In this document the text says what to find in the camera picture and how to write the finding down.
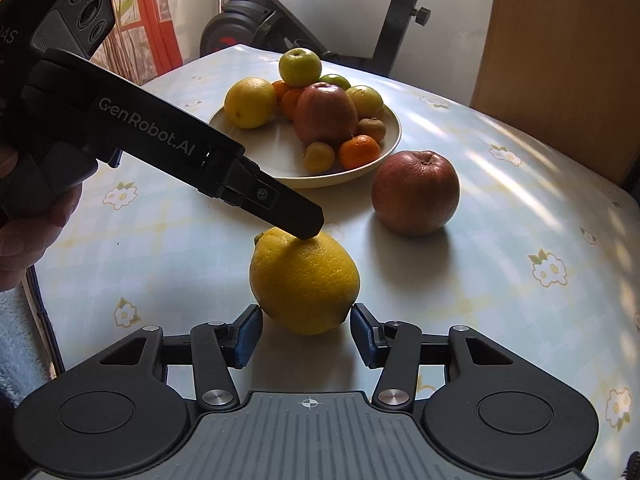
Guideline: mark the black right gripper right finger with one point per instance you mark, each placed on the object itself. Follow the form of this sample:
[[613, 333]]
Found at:
[[480, 409]]

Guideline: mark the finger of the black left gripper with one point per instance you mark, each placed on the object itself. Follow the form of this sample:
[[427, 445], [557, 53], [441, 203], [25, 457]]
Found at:
[[246, 186]]

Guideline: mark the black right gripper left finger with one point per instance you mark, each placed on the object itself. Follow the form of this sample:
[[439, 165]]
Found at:
[[131, 405]]

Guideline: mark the small brown kiwi fruit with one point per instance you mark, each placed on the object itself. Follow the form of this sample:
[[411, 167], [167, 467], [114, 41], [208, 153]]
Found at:
[[319, 158]]

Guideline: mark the large yellow orange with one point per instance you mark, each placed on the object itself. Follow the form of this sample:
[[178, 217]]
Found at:
[[250, 103]]

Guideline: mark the dark red apple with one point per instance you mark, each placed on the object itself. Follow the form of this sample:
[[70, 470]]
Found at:
[[325, 113]]

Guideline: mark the yellow lemon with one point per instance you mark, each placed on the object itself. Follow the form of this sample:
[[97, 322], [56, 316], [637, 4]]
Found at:
[[305, 286]]

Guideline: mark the yellow-green apple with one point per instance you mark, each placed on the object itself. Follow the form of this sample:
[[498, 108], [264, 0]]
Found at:
[[300, 67], [368, 102]]

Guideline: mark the small brown-yellow fruit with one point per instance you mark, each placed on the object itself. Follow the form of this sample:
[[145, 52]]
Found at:
[[372, 127]]

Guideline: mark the green apple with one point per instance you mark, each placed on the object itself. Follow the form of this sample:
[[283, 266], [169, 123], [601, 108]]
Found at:
[[335, 79]]

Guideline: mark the small orange mandarin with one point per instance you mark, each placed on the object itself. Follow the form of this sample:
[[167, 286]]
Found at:
[[282, 88]]

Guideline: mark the person's left hand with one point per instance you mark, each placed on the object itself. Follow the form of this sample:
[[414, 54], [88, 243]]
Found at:
[[24, 241]]

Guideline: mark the beige round plate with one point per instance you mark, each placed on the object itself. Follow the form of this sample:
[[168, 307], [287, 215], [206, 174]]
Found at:
[[276, 149]]

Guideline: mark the red patterned curtain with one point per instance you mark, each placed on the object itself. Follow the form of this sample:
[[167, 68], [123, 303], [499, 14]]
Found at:
[[159, 42]]

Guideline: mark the wooden wardrobe panel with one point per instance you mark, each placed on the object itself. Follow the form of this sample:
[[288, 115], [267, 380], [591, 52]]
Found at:
[[567, 73]]

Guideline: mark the grey left camera box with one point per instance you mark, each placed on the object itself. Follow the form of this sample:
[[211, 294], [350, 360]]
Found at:
[[34, 26]]

